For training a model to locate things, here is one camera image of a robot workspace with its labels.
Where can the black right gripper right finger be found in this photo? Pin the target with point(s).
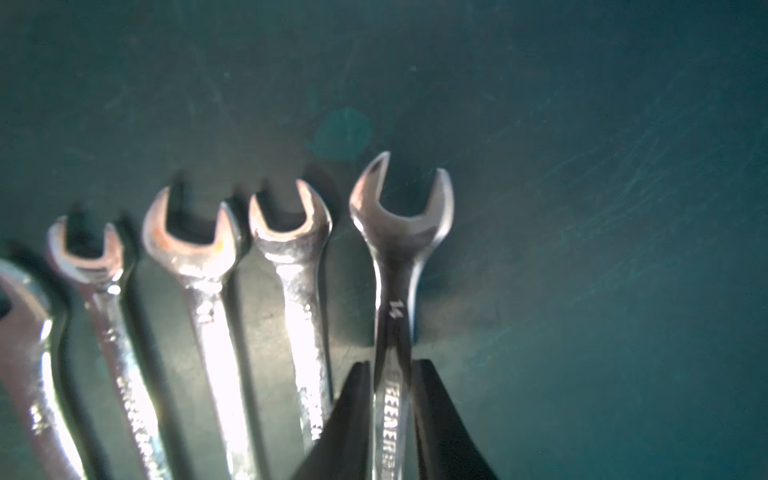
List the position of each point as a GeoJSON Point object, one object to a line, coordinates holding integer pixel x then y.
{"type": "Point", "coordinates": [445, 448]}

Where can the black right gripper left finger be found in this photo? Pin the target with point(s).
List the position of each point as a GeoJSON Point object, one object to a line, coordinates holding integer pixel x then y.
{"type": "Point", "coordinates": [342, 451]}

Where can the medium silver Greener wrench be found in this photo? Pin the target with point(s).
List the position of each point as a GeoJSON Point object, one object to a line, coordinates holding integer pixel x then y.
{"type": "Point", "coordinates": [296, 257]}

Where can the large silver Greener wrench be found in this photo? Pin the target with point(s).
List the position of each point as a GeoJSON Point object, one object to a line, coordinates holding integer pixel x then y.
{"type": "Point", "coordinates": [400, 247]}

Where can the dark silver small wrench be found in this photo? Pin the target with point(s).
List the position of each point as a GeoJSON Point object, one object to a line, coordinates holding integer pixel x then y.
{"type": "Point", "coordinates": [202, 271]}

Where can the thin silver combination wrench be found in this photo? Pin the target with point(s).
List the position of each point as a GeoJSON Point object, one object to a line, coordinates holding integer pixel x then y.
{"type": "Point", "coordinates": [102, 283]}

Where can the green table mat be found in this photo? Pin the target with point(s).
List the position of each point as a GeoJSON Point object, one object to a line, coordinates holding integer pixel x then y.
{"type": "Point", "coordinates": [599, 308]}

